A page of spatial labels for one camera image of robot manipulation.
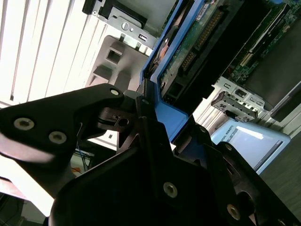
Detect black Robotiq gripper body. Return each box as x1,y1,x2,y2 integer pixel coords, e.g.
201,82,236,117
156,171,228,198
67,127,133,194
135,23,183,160
48,144,225,226

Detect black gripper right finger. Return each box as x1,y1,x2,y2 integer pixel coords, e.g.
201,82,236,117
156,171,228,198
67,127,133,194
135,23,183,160
191,121,301,226

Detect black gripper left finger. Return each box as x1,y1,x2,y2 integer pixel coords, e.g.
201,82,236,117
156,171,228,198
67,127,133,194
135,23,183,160
0,78,181,203

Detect hard disk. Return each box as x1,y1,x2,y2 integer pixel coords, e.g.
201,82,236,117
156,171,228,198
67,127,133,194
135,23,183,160
140,0,269,167

